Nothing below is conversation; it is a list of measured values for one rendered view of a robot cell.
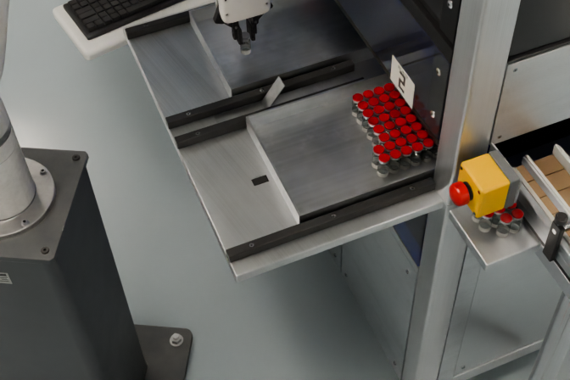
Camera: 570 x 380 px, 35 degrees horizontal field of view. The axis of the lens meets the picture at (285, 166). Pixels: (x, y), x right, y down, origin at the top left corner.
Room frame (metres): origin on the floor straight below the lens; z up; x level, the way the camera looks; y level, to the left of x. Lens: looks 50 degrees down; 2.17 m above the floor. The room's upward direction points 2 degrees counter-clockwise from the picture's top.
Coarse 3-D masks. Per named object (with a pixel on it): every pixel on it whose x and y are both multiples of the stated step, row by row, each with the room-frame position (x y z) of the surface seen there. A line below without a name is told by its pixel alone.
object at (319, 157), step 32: (320, 96) 1.24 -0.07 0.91; (352, 96) 1.26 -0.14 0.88; (256, 128) 1.18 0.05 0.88; (288, 128) 1.18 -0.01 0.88; (320, 128) 1.18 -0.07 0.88; (352, 128) 1.17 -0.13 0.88; (288, 160) 1.10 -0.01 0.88; (320, 160) 1.09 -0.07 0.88; (352, 160) 1.09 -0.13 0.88; (288, 192) 1.02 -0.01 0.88; (320, 192) 1.02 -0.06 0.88; (352, 192) 1.02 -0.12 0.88; (384, 192) 1.00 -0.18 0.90
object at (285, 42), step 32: (288, 0) 1.56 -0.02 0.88; (320, 0) 1.56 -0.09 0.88; (224, 32) 1.46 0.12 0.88; (288, 32) 1.46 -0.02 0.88; (320, 32) 1.45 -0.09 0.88; (352, 32) 1.45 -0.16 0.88; (224, 64) 1.37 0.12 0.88; (256, 64) 1.36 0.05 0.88; (288, 64) 1.36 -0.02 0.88; (320, 64) 1.33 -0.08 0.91
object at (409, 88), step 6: (396, 60) 1.18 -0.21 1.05; (396, 66) 1.18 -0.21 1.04; (396, 72) 1.18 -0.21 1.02; (402, 72) 1.16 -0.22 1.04; (390, 78) 1.19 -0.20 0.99; (396, 78) 1.17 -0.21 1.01; (402, 78) 1.15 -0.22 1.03; (408, 78) 1.14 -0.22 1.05; (396, 84) 1.17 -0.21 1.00; (408, 84) 1.13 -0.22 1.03; (408, 90) 1.13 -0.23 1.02; (414, 90) 1.12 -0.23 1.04; (408, 96) 1.13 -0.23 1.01; (408, 102) 1.13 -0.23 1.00
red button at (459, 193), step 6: (450, 186) 0.92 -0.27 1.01; (456, 186) 0.91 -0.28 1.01; (462, 186) 0.91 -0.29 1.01; (450, 192) 0.92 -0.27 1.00; (456, 192) 0.91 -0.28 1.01; (462, 192) 0.90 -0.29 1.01; (468, 192) 0.91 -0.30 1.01; (456, 198) 0.90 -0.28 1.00; (462, 198) 0.90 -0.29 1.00; (468, 198) 0.90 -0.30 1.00; (456, 204) 0.90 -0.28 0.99; (462, 204) 0.89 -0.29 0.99
